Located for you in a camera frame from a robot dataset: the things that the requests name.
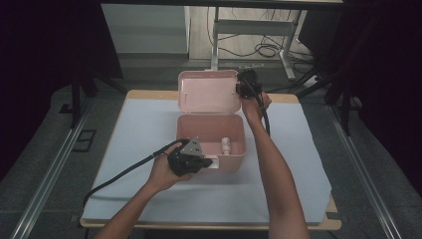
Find white table sheet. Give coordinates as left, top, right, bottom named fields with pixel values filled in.
left=81, top=97, right=333, bottom=225

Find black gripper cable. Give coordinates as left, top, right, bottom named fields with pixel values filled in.
left=82, top=137, right=190, bottom=209
left=243, top=77, right=272, bottom=137

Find white bottle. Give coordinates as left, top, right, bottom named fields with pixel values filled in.
left=220, top=135, right=232, bottom=156

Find person's right hand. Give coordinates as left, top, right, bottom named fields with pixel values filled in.
left=241, top=92, right=273, bottom=123

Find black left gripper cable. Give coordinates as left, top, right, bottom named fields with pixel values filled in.
left=82, top=137, right=190, bottom=209

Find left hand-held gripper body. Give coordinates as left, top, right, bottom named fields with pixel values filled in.
left=166, top=135, right=205, bottom=178

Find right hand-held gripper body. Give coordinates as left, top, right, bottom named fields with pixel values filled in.
left=235, top=68, right=264, bottom=101

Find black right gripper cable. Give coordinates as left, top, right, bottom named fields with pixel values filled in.
left=243, top=77, right=272, bottom=137

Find white desk frame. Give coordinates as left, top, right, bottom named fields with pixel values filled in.
left=210, top=6, right=305, bottom=81

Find pink storage box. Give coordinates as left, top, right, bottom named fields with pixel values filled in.
left=175, top=69, right=249, bottom=174

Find wooden table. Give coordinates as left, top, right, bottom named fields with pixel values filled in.
left=79, top=89, right=343, bottom=232

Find black stand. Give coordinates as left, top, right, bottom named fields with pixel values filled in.
left=69, top=66, right=127, bottom=129
left=295, top=66, right=353, bottom=137

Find white panel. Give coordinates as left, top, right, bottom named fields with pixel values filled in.
left=101, top=3, right=191, bottom=55

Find black floor cables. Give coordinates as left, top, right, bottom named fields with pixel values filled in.
left=206, top=6, right=317, bottom=68

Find dark curtain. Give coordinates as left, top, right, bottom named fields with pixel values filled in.
left=0, top=0, right=124, bottom=182
left=298, top=0, right=422, bottom=197

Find metal floor rail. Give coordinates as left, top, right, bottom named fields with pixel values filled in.
left=9, top=96, right=96, bottom=239
left=325, top=102, right=403, bottom=239

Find person's left hand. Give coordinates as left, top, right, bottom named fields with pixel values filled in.
left=147, top=142, right=195, bottom=193

